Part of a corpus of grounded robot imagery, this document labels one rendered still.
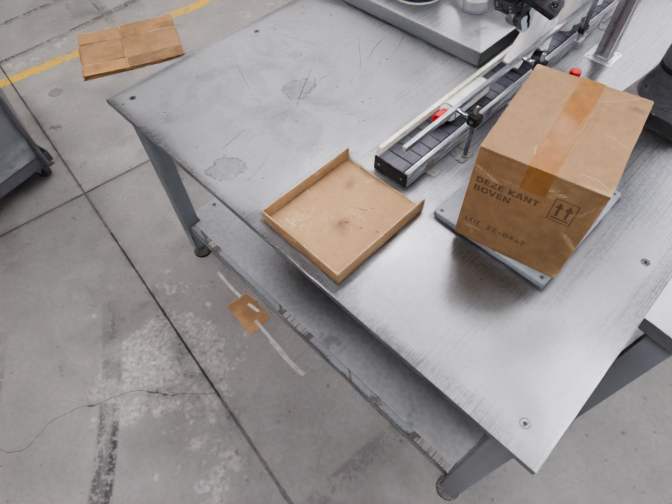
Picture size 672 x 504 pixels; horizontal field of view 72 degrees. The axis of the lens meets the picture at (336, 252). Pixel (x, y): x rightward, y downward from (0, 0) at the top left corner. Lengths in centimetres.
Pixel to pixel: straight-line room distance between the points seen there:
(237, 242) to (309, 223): 80
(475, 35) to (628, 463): 151
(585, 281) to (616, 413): 94
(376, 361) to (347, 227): 63
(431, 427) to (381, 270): 66
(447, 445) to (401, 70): 117
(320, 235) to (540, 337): 53
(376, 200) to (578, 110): 48
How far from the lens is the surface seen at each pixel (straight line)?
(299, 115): 143
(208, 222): 200
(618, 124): 107
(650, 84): 159
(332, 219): 114
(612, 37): 177
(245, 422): 183
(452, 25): 173
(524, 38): 153
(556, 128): 101
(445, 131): 131
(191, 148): 139
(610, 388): 146
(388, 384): 160
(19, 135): 261
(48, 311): 232
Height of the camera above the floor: 173
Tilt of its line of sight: 56 degrees down
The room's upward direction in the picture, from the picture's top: 3 degrees counter-clockwise
